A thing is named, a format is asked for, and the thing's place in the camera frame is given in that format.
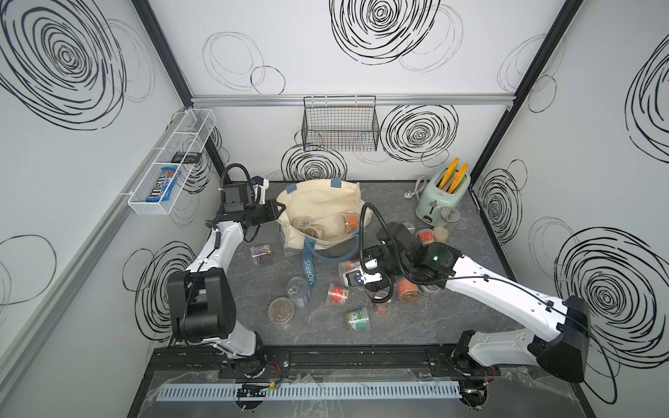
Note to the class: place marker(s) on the blue candy bag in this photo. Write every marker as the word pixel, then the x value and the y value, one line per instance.
pixel 162 189

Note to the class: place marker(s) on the grey label seed jar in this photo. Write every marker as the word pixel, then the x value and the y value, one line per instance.
pixel 299 291

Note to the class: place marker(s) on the white wire wall shelf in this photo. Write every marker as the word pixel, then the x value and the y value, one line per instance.
pixel 188 131

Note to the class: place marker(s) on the clear purple seed jar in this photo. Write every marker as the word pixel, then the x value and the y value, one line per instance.
pixel 261 254

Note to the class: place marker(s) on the mint green toaster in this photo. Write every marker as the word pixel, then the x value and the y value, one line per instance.
pixel 433 199

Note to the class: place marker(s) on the black aluminium frame post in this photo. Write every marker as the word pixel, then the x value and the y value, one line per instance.
pixel 158 39

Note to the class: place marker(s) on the orange label seed jar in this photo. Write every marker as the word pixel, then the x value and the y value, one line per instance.
pixel 408 292

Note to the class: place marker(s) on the yellow toast slice left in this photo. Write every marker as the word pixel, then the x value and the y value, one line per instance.
pixel 449 173

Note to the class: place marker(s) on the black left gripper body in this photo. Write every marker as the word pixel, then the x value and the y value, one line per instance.
pixel 260 214

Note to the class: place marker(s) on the orange barcode label jar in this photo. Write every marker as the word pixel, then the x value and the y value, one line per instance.
pixel 316 231

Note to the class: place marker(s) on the yellow toast slice right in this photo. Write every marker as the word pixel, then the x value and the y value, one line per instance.
pixel 458 180

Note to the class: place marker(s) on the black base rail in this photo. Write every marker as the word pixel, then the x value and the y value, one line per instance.
pixel 439 360

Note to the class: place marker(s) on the red label seed jar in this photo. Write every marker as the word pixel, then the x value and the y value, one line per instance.
pixel 337 295

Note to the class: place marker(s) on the clear plastic cup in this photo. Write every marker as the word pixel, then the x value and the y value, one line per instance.
pixel 444 224

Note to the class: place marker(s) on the black wire wall basket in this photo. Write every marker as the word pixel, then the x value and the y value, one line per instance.
pixel 340 123

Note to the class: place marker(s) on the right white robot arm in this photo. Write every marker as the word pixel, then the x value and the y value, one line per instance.
pixel 554 334

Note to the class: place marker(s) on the black small device on shelf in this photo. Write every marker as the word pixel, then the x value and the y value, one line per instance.
pixel 184 158

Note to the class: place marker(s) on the white slotted cable duct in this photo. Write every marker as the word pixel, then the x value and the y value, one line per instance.
pixel 311 391

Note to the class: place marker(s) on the clear brown seed jar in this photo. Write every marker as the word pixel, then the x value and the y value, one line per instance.
pixel 281 310

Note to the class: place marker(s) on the teal green label jar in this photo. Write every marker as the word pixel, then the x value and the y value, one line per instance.
pixel 358 320

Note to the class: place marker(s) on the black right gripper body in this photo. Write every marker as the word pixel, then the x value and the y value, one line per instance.
pixel 386 265

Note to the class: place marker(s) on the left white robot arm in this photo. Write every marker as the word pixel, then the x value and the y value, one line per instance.
pixel 201 304

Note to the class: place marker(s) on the cream canvas tote bag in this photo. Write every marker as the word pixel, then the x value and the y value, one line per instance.
pixel 323 200

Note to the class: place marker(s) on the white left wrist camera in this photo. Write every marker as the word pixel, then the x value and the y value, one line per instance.
pixel 260 186

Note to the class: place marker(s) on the yellow toast slice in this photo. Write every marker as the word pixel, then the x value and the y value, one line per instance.
pixel 458 180
pixel 449 173

